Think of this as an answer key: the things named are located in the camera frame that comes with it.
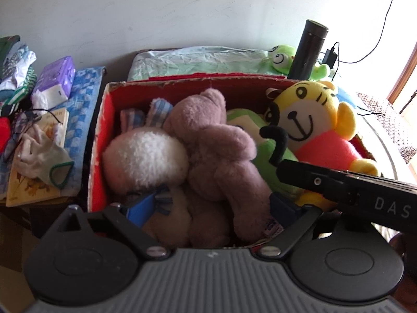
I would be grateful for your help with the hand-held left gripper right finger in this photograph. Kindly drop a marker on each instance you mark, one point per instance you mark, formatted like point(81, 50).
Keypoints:
point(283, 210)

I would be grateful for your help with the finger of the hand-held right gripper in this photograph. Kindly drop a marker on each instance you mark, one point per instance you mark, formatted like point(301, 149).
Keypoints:
point(309, 176)

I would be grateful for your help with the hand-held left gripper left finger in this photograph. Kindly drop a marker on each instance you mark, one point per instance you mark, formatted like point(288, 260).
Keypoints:
point(141, 210)

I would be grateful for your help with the white rabbit plush toy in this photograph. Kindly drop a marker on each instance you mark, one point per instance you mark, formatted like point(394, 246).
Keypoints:
point(146, 156)

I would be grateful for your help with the yellow tiger plush toy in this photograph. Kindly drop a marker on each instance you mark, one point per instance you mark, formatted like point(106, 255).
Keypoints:
point(312, 111)

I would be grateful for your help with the mauve bear plush toy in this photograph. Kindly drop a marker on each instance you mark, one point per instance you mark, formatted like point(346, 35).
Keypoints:
point(221, 150)

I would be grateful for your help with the red box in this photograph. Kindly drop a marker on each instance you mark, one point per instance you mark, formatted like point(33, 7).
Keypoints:
point(130, 94)

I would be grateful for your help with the blue glasses case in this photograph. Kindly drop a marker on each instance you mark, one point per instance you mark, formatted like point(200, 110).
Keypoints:
point(347, 96)

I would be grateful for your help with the black white patterned cloth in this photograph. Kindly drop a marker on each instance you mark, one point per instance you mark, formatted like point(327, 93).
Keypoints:
point(374, 99)

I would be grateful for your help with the white glove green cuff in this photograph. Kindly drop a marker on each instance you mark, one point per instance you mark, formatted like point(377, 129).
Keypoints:
point(42, 156)

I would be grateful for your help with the yellow illustrated book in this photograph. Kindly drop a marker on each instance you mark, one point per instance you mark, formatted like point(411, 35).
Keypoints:
point(29, 192)

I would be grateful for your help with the black charger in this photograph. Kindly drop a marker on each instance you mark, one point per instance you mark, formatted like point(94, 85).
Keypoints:
point(330, 57)

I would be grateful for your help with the green frog plush toy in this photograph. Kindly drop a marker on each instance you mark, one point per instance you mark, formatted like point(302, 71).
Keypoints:
point(280, 58)

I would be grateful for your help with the black thermos bottle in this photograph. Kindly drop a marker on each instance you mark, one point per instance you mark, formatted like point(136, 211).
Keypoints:
point(308, 52)

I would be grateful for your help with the blue checkered cloth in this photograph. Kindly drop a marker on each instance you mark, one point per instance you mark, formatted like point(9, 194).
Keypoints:
point(81, 97)

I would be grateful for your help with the red cloth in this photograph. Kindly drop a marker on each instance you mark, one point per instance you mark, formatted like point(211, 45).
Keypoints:
point(3, 133)

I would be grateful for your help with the purple tissue pack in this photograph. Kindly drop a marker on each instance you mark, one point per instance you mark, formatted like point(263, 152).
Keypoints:
point(55, 75)

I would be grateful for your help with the pile of folded clothes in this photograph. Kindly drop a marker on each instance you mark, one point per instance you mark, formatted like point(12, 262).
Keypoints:
point(16, 65)

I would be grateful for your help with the wooden door frame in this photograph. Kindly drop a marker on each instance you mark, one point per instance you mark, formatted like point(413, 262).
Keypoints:
point(402, 84)

